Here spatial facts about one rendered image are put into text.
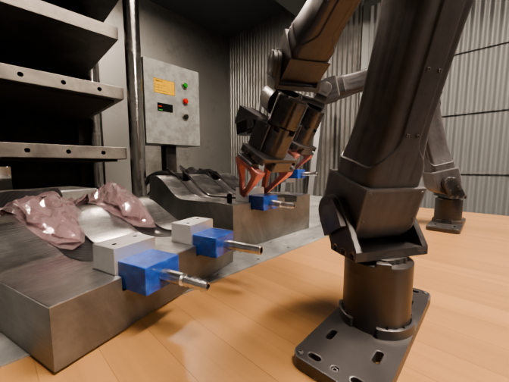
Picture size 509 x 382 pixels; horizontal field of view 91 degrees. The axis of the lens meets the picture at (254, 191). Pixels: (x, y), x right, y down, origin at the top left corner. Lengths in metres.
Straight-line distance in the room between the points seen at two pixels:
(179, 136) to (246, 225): 0.97
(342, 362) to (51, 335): 0.23
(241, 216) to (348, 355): 0.30
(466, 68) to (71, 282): 2.59
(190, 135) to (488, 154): 2.10
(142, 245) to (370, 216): 0.24
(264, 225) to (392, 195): 0.33
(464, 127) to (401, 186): 2.26
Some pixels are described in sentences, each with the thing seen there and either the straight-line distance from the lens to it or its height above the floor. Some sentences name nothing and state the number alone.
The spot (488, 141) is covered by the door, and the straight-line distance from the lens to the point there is 2.50.
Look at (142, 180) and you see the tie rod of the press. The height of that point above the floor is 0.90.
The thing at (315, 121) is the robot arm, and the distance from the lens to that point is 0.76.
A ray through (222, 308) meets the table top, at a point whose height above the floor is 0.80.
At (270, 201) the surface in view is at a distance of 0.49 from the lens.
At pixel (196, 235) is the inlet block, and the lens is 0.35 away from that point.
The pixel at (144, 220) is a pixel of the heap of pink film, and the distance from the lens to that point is 0.46.
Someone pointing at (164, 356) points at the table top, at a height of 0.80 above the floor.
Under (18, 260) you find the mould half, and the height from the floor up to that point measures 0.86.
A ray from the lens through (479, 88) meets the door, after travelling 2.56.
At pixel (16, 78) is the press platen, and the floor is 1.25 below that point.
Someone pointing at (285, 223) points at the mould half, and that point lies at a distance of 0.59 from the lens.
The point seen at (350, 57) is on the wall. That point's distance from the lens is 2.97.
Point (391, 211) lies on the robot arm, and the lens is 0.27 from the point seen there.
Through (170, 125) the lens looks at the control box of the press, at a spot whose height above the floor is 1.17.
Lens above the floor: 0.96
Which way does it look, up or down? 6 degrees down
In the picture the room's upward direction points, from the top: straight up
